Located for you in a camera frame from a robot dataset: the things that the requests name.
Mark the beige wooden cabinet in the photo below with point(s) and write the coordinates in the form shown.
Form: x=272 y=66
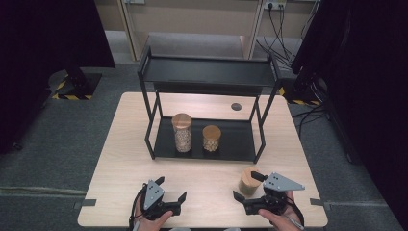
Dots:
x=192 y=19

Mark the brown jar wooden lid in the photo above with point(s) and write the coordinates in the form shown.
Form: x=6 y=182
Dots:
x=248 y=179

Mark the black two-tier metal rack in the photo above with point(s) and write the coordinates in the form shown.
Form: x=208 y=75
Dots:
x=208 y=72

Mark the black base yellow striped tape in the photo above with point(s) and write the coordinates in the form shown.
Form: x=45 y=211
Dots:
x=303 y=102

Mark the black stand base striped tape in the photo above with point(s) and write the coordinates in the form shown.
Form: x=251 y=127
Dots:
x=81 y=84

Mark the black curtain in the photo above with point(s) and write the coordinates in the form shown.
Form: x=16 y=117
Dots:
x=369 y=80
x=38 y=48

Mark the tall glass jar wooden lid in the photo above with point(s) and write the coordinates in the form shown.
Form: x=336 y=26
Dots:
x=182 y=123

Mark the person's left hand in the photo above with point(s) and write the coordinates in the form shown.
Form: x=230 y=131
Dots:
x=149 y=224

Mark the round black table grommet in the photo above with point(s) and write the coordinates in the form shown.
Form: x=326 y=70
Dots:
x=236 y=107

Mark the person's right hand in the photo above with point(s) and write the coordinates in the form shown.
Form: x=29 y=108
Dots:
x=284 y=223

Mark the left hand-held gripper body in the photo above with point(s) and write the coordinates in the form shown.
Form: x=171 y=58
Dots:
x=154 y=195

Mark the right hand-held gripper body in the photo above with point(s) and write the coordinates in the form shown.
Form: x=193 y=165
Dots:
x=282 y=183

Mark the short glass jar pale contents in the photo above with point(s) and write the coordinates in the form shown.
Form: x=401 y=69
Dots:
x=211 y=132

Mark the white wall power outlet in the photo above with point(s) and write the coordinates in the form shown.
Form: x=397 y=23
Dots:
x=275 y=4

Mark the grey tape piece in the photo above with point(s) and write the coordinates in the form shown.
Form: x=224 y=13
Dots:
x=88 y=202
x=317 y=202

